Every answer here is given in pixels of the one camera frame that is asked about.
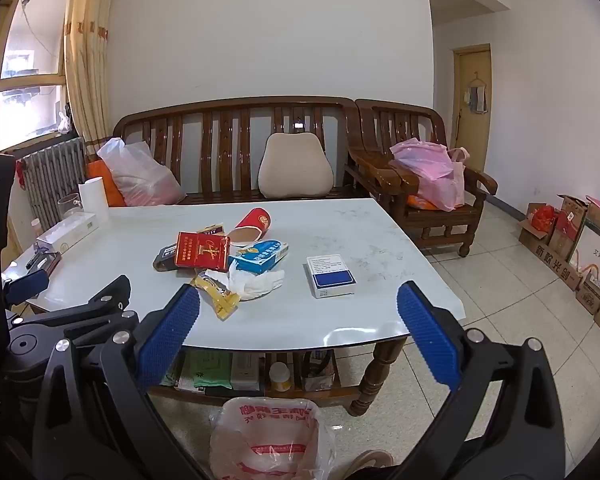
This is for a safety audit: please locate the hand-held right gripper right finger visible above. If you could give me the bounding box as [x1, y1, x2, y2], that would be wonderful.
[390, 280, 567, 480]

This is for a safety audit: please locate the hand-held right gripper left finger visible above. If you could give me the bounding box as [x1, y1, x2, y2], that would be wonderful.
[32, 284, 216, 480]

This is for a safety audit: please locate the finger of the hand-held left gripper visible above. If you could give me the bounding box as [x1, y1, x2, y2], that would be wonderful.
[1, 269, 51, 307]
[10, 275, 138, 358]

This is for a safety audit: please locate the black small box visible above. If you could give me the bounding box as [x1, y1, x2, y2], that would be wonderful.
[153, 245, 179, 272]

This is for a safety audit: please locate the red box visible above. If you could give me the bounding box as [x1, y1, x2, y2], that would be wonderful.
[174, 231, 231, 271]

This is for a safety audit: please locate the blue white carton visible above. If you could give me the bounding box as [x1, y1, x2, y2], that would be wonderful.
[228, 239, 289, 275]

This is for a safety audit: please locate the trash bin with white bag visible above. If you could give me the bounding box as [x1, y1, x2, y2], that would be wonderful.
[209, 396, 336, 480]

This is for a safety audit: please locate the green soft packet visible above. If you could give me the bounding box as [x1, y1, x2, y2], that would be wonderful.
[177, 350, 233, 391]

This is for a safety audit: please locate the yellow snack wrapper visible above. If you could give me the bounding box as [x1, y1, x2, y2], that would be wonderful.
[189, 272, 241, 321]

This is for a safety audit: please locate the long white box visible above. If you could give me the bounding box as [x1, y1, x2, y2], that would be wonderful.
[36, 211, 100, 255]

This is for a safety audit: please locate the grey radiator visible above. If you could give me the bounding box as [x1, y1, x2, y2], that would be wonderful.
[22, 137, 88, 231]

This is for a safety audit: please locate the clear glass cup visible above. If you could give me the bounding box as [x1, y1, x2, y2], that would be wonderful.
[57, 193, 84, 221]

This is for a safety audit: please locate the white oblong box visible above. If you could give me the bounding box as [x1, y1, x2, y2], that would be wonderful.
[230, 352, 266, 392]

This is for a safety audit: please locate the white paper roll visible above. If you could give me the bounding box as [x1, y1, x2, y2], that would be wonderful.
[77, 178, 110, 224]

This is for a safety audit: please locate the white crumpled tissue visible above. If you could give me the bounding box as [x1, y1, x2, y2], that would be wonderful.
[203, 268, 286, 303]

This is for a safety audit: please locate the orange cushion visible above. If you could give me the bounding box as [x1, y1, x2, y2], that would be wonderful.
[86, 160, 127, 208]

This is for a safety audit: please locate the white box with blue panel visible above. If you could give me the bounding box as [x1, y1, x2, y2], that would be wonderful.
[306, 254, 357, 300]

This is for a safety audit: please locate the clear plastic bag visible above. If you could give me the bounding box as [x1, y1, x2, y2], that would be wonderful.
[300, 350, 337, 392]

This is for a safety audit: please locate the white bottle with yellow label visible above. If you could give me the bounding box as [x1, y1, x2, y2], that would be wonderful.
[268, 361, 294, 392]

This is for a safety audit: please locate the white plastic bag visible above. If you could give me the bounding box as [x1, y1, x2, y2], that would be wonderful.
[96, 137, 187, 207]

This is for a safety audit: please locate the person's right shoe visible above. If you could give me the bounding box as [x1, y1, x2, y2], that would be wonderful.
[347, 450, 395, 480]

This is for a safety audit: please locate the red paper cup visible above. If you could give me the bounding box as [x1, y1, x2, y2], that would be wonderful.
[228, 207, 272, 248]

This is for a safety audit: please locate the row of cardboard boxes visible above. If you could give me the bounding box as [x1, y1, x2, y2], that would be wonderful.
[519, 189, 600, 339]

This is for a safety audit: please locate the window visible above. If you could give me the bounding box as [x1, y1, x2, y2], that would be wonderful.
[0, 0, 74, 154]

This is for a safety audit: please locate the pink plastic bag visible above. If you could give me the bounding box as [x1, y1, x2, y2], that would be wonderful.
[390, 138, 464, 212]

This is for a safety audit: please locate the red plastic bag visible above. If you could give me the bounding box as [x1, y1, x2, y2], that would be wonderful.
[530, 205, 557, 234]

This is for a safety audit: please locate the pink tote bag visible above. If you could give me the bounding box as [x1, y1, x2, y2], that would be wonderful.
[447, 147, 469, 206]

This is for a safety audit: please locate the wooden armchair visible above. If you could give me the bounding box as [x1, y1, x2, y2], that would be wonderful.
[345, 99, 499, 258]

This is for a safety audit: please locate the beige curtain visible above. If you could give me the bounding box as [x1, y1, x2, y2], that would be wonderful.
[64, 0, 112, 144]

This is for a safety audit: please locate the wooden sofa bench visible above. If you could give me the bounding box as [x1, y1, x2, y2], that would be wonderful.
[87, 96, 366, 207]

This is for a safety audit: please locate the yellow door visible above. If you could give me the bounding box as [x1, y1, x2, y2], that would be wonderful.
[452, 45, 492, 177]

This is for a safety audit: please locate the beige back cushion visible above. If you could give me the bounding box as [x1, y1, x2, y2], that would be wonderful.
[258, 132, 335, 200]

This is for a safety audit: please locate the hanger with cloth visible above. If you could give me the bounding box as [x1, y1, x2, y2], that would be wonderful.
[464, 72, 489, 114]

